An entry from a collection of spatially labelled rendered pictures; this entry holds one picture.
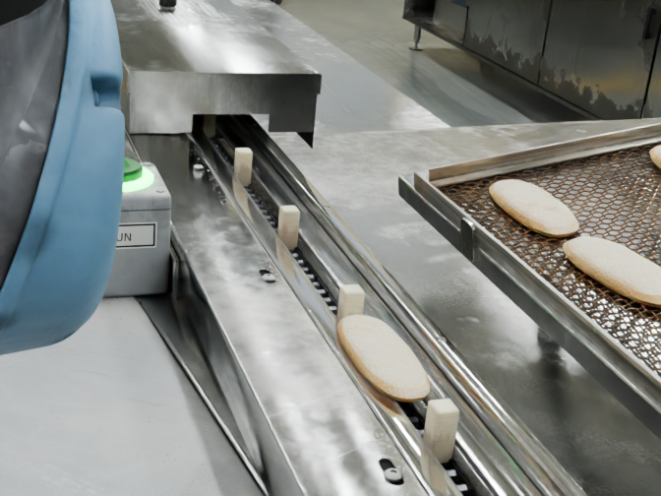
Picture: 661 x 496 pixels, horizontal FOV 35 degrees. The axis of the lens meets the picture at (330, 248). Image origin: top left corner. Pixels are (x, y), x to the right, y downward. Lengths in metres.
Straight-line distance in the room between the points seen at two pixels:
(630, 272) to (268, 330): 0.22
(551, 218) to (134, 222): 0.28
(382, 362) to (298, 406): 0.07
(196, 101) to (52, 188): 0.68
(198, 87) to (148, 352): 0.35
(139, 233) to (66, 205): 0.44
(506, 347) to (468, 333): 0.03
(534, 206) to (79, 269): 0.48
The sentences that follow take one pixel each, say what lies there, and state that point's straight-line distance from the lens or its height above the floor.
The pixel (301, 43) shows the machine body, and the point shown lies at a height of 0.82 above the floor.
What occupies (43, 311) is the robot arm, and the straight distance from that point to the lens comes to 0.30.
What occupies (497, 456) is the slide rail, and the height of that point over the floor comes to 0.85.
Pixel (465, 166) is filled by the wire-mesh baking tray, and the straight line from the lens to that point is 0.81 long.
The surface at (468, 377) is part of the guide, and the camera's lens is 0.59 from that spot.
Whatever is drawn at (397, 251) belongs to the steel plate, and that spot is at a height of 0.82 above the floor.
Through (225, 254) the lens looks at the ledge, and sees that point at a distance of 0.71.
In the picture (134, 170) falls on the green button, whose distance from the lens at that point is 0.73.
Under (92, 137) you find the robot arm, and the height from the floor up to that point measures 1.06.
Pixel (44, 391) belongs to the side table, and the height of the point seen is 0.82.
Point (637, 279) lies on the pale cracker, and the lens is 0.64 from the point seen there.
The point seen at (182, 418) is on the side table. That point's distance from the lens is 0.60.
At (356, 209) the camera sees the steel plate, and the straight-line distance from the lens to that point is 0.93.
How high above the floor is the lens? 1.14
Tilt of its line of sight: 23 degrees down
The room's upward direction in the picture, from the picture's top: 6 degrees clockwise
